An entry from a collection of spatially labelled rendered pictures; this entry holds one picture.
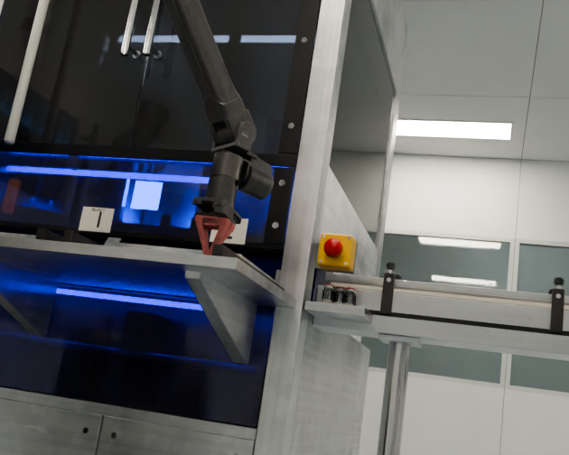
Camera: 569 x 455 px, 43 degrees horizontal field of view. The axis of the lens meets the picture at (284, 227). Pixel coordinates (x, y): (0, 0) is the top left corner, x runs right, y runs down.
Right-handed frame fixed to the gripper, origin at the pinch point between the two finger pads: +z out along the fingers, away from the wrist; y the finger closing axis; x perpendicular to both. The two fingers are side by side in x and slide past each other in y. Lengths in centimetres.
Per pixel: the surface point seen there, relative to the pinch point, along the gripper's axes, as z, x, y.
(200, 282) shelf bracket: 6.9, -2.2, -5.8
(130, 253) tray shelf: 4.9, 8.3, -13.2
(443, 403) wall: -27, -10, 486
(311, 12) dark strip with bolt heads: -68, -3, 22
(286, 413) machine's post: 24.8, -12.0, 28.7
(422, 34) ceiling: -223, 10, 264
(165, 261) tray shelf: 5.6, 1.5, -13.0
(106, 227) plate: -10.8, 38.7, 25.1
